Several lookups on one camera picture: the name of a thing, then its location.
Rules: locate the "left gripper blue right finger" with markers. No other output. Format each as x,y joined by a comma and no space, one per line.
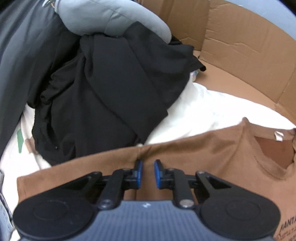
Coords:
188,190

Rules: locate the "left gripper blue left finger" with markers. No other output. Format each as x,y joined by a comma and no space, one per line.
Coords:
107,192

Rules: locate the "black clothes pile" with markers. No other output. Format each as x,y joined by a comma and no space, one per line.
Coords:
95,93

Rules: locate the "brown cardboard sheet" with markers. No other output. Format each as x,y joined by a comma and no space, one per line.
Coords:
248,47

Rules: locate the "brown printed t-shirt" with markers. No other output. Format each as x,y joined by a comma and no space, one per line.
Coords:
259,159

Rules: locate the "dark grey pillow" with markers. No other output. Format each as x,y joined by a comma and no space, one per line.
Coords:
25,25

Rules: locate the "cream bear print duvet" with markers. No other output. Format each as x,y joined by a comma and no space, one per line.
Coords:
196,111

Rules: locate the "grey neck pillow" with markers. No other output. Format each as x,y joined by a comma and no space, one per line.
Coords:
109,17

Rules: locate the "grey garment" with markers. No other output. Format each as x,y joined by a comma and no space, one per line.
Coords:
7,227

